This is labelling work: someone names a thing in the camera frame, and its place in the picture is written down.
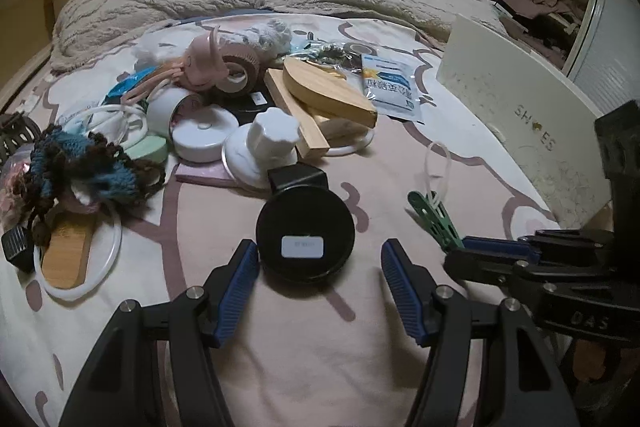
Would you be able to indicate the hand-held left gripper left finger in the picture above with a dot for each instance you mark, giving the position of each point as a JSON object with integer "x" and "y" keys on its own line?
{"x": 237, "y": 297}

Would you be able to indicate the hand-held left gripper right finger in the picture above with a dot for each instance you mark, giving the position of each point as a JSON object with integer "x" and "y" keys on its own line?
{"x": 402, "y": 292}

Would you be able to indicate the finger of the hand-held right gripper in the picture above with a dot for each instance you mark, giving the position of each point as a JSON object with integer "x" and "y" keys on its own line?
{"x": 500, "y": 247}
{"x": 565, "y": 297}

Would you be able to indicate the green clothespin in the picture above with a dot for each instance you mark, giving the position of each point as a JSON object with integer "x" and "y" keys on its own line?
{"x": 435, "y": 222}

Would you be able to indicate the black round mount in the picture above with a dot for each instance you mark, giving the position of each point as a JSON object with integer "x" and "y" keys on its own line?
{"x": 305, "y": 217}

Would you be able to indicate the white cardboard box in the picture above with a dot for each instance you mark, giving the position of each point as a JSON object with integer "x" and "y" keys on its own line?
{"x": 500, "y": 97}

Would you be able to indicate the cartoon printed blanket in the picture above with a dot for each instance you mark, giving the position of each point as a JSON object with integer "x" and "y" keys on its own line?
{"x": 310, "y": 357}

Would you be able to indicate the white plastic loop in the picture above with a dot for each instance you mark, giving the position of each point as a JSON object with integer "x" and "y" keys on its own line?
{"x": 446, "y": 167}

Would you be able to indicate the white sliding closet door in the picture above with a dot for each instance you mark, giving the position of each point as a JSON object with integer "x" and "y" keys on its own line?
{"x": 610, "y": 32}

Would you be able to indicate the pink notepad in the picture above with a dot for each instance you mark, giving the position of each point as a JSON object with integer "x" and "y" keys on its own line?
{"x": 200, "y": 174}

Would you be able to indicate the black clothes pile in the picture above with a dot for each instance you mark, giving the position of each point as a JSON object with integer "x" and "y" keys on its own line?
{"x": 540, "y": 37}

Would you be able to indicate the white round device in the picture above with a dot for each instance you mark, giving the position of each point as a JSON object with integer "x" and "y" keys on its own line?
{"x": 205, "y": 137}

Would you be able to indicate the white knob lid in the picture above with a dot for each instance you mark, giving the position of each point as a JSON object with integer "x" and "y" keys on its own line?
{"x": 272, "y": 132}

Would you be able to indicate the green round lid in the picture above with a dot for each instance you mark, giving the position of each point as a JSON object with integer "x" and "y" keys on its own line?
{"x": 150, "y": 152}

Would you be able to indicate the wooden paddle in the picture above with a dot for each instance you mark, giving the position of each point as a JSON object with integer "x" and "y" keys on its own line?
{"x": 65, "y": 257}

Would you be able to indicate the wooden block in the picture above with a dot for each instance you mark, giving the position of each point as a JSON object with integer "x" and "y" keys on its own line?
{"x": 300, "y": 127}

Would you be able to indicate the blue brown knitted scarf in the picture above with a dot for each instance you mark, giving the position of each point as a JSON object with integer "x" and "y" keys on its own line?
{"x": 100, "y": 177}

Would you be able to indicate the black flat disc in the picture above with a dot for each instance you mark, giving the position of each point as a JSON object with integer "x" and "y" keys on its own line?
{"x": 245, "y": 107}

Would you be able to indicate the blue white mask packet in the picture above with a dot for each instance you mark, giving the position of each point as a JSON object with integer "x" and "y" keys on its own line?
{"x": 392, "y": 89}

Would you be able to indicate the boat-shaped wooden board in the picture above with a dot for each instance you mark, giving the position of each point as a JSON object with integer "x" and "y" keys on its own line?
{"x": 325, "y": 87}

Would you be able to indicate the black cube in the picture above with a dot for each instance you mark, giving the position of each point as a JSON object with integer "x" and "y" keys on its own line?
{"x": 17, "y": 249}

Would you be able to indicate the brown bandage roll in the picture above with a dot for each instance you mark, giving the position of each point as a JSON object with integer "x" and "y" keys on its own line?
{"x": 240, "y": 62}

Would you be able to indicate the pink octopus toy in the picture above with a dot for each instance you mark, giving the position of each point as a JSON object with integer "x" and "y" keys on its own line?
{"x": 197, "y": 62}

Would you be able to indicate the blue snack packet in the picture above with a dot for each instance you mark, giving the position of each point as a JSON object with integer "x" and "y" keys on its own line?
{"x": 127, "y": 82}

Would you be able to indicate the green crochet piece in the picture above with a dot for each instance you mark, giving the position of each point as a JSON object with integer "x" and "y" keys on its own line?
{"x": 325, "y": 54}

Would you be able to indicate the pink scrunchie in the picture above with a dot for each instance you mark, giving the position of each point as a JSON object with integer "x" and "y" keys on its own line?
{"x": 12, "y": 187}

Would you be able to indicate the white fluffy toy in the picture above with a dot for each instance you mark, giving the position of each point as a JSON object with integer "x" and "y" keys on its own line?
{"x": 270, "y": 34}

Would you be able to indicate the black hair claw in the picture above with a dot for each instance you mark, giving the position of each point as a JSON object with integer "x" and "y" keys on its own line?
{"x": 20, "y": 132}

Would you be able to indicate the wooden bedside shelf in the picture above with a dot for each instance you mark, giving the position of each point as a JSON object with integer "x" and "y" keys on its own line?
{"x": 30, "y": 7}

